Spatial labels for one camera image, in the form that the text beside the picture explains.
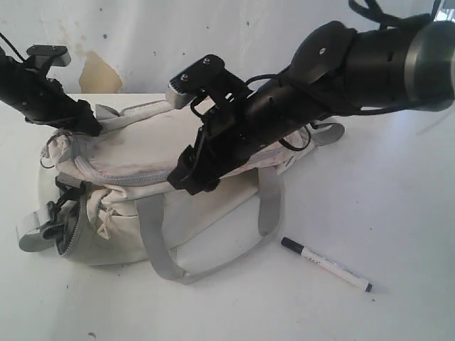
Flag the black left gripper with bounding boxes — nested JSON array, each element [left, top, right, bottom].
[[1, 56, 102, 136]]

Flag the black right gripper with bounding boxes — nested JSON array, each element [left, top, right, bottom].
[[167, 76, 320, 195]]

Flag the white canvas duffel bag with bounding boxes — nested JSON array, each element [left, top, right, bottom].
[[16, 100, 345, 284]]

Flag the white marker black cap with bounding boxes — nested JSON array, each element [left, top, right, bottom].
[[281, 237, 373, 293]]

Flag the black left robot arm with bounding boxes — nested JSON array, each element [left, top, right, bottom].
[[1, 35, 102, 136]]

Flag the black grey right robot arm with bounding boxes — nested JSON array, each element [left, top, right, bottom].
[[168, 1, 454, 195]]

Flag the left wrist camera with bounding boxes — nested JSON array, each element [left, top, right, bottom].
[[26, 45, 71, 68]]

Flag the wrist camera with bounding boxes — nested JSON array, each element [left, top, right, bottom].
[[166, 54, 252, 109], [26, 45, 71, 68]]

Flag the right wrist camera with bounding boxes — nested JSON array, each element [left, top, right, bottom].
[[166, 54, 252, 109]]

